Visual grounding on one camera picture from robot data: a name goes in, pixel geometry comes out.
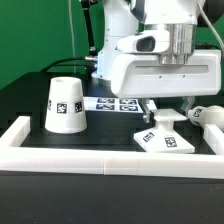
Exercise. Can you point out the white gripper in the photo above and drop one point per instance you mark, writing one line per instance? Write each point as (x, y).
(142, 76)

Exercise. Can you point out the white lamp base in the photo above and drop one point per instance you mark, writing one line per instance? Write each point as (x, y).
(162, 138)

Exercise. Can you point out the white lamp bulb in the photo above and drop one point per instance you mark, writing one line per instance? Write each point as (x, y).
(200, 116)

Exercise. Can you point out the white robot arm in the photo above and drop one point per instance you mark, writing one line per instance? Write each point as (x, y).
(180, 18)

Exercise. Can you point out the white lamp shade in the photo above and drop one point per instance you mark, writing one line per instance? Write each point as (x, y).
(65, 109)

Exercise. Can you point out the marker tag sheet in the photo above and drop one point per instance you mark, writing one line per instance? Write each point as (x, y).
(112, 105)

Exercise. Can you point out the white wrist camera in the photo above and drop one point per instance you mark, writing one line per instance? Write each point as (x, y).
(146, 42)

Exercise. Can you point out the white frame wall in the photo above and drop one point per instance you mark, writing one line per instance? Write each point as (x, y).
(15, 157)

